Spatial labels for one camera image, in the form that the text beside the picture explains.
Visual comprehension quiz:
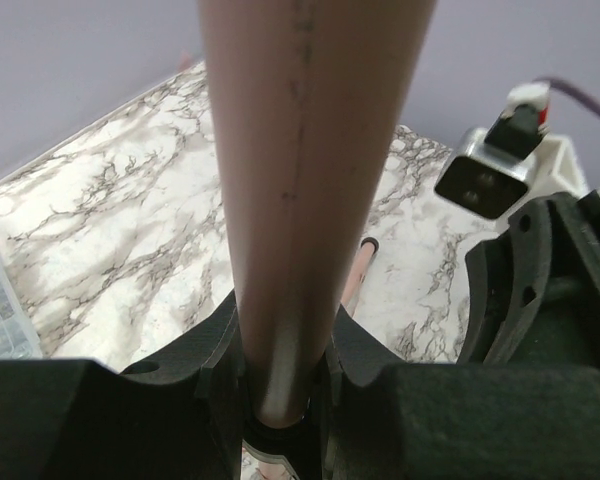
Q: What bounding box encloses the pink perforated music stand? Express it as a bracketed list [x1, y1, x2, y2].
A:
[199, 1, 436, 479]

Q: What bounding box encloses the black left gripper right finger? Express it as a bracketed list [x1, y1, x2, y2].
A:
[322, 311, 600, 479]

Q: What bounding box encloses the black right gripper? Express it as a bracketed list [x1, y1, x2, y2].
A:
[458, 189, 600, 365]

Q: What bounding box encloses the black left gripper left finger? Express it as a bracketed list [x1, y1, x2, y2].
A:
[0, 296, 242, 479]

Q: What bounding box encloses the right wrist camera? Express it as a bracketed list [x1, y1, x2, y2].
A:
[434, 78, 588, 222]

